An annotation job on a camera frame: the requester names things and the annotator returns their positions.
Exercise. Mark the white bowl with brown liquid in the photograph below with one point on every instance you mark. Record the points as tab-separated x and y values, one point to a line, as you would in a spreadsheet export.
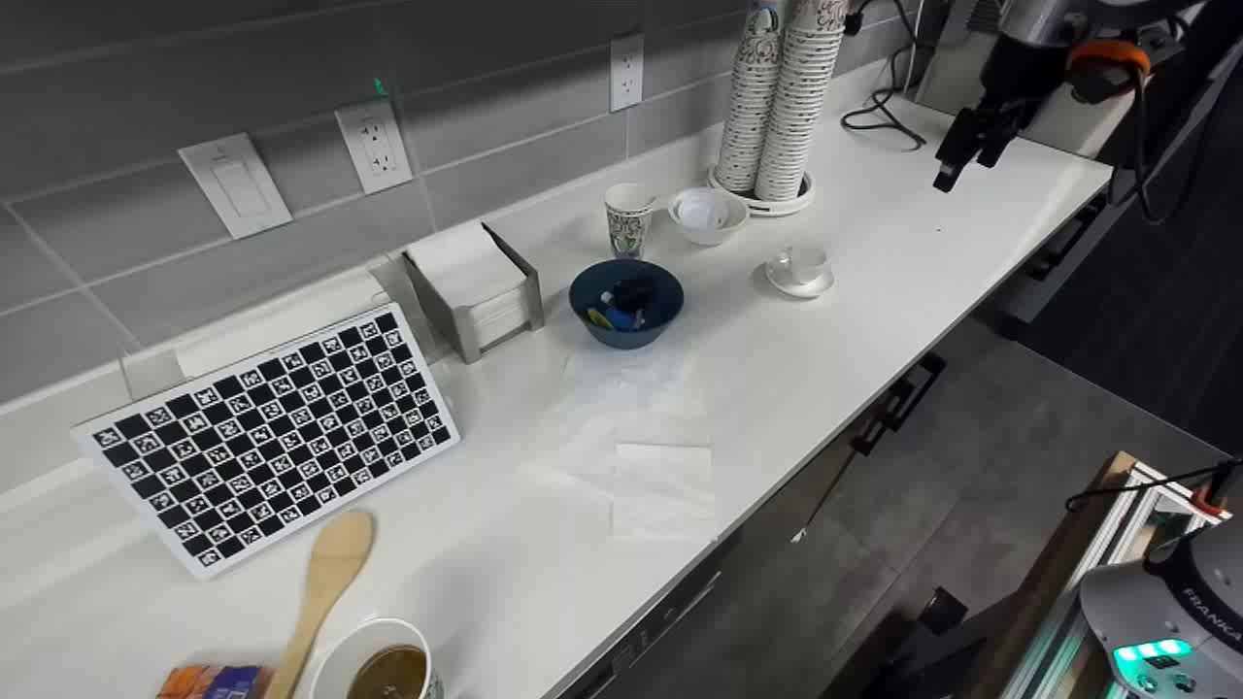
381	659

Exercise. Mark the checkered calibration board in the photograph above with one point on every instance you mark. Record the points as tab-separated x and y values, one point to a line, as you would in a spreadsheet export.
271	443

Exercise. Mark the white light switch plate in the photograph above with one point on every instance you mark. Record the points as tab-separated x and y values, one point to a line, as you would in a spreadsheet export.
237	182

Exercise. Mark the right paper cup stack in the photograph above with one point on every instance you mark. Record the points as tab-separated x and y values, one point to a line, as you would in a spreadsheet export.
808	57

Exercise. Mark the paper cup stack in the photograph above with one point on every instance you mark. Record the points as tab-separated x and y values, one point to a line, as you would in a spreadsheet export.
808	57
750	88

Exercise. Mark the left paper cup stack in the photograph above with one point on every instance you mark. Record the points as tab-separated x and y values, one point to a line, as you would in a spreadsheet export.
750	88

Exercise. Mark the patterned white mug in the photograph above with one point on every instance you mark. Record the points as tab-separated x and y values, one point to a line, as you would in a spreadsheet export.
630	210

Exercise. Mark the white tea cup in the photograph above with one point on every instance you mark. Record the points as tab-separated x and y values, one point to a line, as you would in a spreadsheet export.
705	216

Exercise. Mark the metal napkin dispenser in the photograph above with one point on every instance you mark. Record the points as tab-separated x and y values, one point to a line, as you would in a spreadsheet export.
474	283

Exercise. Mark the wooden framed stand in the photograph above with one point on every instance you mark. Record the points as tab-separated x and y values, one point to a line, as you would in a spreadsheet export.
1040	643

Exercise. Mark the orange blue packet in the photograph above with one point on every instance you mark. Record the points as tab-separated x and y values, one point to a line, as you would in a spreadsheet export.
214	681

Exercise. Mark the grey robot base with lights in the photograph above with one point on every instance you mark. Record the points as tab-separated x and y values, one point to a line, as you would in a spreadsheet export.
1171	621

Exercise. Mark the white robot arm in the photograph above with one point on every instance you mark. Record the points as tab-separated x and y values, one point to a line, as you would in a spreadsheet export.
1047	43

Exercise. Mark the blue bowl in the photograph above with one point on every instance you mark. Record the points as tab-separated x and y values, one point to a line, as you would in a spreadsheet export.
626	303

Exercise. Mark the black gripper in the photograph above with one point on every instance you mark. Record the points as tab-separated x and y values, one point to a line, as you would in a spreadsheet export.
985	135

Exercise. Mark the wooden spoon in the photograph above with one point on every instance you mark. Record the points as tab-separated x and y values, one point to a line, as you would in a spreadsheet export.
337	559

